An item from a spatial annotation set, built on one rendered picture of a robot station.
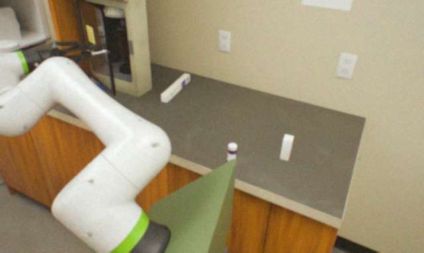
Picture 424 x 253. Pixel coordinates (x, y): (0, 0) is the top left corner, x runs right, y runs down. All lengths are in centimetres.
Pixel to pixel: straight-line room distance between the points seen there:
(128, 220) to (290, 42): 119
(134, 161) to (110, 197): 9
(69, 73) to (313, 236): 95
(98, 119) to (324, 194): 77
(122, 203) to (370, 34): 124
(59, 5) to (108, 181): 117
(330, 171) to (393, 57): 60
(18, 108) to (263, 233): 93
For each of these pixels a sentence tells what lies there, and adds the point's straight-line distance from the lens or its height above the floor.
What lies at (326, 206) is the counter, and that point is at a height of 94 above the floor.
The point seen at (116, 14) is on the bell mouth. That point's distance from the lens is 162.
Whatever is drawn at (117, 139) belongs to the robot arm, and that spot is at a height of 129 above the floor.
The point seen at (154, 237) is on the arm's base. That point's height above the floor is 111.
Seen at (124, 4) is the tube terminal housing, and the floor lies 139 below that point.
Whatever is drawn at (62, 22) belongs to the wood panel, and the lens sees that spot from 178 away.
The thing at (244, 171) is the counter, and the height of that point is 94.
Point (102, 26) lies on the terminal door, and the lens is 148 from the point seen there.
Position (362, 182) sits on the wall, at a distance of 195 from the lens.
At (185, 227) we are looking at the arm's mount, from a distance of 79.
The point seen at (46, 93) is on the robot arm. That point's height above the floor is 129.
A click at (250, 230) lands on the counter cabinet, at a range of 136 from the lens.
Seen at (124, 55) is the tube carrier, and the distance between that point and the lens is 172.
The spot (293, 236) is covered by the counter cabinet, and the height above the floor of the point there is 75.
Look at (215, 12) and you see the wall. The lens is 178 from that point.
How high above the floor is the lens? 173
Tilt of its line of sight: 31 degrees down
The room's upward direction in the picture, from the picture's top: 2 degrees clockwise
